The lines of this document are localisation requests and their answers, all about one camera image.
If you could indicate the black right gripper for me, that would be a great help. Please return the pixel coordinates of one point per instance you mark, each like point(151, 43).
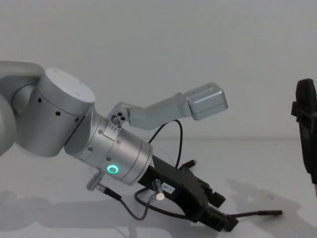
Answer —
point(308, 124)

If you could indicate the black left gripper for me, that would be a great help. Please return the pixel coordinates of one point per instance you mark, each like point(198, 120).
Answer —
point(173, 183)

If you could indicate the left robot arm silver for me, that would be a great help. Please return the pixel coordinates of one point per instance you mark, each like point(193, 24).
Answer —
point(62, 119)

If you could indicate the white curtain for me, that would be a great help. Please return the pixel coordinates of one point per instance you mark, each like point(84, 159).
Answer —
point(158, 37)

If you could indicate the white table cloth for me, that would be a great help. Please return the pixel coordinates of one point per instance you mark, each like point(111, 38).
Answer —
point(37, 188)

